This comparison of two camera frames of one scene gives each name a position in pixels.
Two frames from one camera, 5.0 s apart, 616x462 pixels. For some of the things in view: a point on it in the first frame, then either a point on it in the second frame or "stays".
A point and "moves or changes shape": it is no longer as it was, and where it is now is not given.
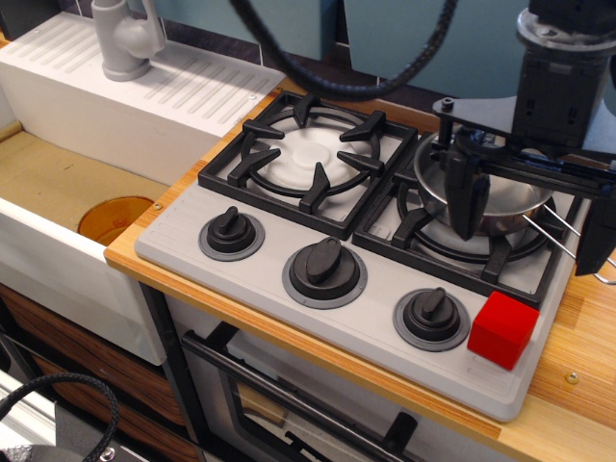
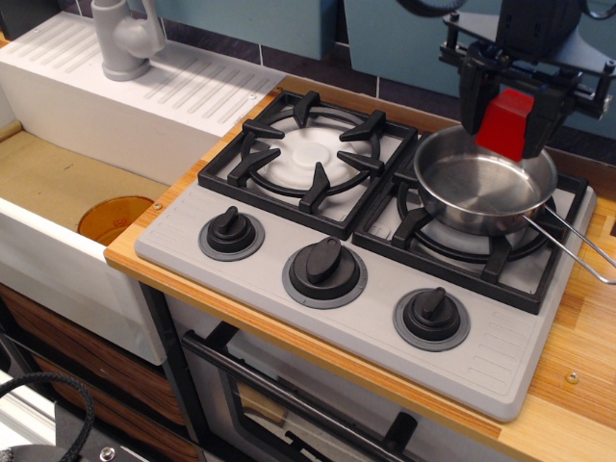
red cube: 503,329 moves or changes shape
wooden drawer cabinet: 55,343 stays
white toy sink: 84,159 stays
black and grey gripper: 482,130 to 585,71
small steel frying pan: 512,199 stays
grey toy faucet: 127,43 stays
